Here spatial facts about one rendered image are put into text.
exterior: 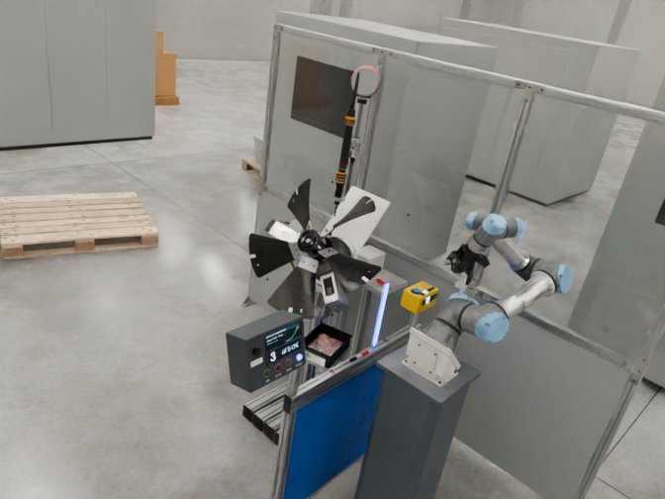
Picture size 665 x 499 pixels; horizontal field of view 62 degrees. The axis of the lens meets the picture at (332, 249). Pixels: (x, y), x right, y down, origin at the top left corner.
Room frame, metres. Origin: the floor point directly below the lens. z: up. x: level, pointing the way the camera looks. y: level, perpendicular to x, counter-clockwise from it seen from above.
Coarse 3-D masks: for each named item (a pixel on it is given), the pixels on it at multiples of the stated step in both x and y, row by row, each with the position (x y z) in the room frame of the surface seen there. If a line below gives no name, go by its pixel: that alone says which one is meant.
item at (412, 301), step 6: (420, 282) 2.43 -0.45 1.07; (408, 288) 2.35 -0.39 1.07; (420, 288) 2.37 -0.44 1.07; (426, 288) 2.38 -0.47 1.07; (408, 294) 2.32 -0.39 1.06; (414, 294) 2.30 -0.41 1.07; (426, 294) 2.32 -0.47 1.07; (432, 294) 2.36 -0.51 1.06; (402, 300) 2.33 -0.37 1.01; (408, 300) 2.31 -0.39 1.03; (414, 300) 2.29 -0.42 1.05; (420, 300) 2.28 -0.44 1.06; (432, 300) 2.37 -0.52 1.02; (408, 306) 2.31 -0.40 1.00; (414, 306) 2.29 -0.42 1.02; (420, 306) 2.28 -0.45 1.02; (426, 306) 2.33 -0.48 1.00; (414, 312) 2.28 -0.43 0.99; (420, 312) 2.30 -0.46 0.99
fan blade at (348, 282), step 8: (328, 256) 2.31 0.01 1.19; (336, 256) 2.33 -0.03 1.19; (344, 256) 2.34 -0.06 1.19; (336, 264) 2.27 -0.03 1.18; (344, 264) 2.27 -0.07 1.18; (352, 264) 2.28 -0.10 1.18; (360, 264) 2.29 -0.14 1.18; (368, 264) 2.30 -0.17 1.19; (336, 272) 2.22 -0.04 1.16; (344, 272) 2.22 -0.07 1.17; (352, 272) 2.23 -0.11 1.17; (360, 272) 2.24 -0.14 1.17; (376, 272) 2.24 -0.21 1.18; (344, 280) 2.18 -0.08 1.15; (352, 280) 2.19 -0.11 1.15; (360, 280) 2.19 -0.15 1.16; (368, 280) 2.19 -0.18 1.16; (344, 288) 2.15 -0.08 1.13; (352, 288) 2.15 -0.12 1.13
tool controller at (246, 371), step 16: (256, 320) 1.63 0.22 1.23; (272, 320) 1.63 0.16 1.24; (288, 320) 1.63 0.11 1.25; (240, 336) 1.50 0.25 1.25; (256, 336) 1.51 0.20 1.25; (272, 336) 1.55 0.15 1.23; (288, 336) 1.60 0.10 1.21; (240, 352) 1.48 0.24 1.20; (256, 352) 1.47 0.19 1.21; (288, 352) 1.59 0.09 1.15; (304, 352) 1.64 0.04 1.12; (240, 368) 1.47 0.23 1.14; (256, 368) 1.48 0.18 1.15; (272, 368) 1.52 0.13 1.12; (288, 368) 1.57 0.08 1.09; (240, 384) 1.47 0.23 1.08; (256, 384) 1.46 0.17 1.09
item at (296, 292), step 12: (288, 276) 2.29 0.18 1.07; (300, 276) 2.30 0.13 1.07; (312, 276) 2.32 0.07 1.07; (288, 288) 2.25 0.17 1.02; (300, 288) 2.26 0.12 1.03; (312, 288) 2.29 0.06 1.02; (276, 300) 2.21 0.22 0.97; (288, 300) 2.22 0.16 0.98; (300, 300) 2.23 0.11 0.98; (312, 300) 2.25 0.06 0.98; (312, 312) 2.21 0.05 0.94
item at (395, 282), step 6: (384, 270) 2.93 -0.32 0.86; (378, 276) 2.84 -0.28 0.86; (384, 276) 2.85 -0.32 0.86; (390, 276) 2.87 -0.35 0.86; (396, 276) 2.88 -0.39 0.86; (372, 282) 2.76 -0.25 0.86; (390, 282) 2.79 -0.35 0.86; (396, 282) 2.80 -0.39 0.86; (402, 282) 2.82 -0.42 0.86; (366, 288) 2.72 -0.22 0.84; (372, 288) 2.70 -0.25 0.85; (378, 288) 2.70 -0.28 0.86; (390, 288) 2.72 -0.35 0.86; (396, 288) 2.76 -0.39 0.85; (378, 294) 2.67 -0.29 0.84
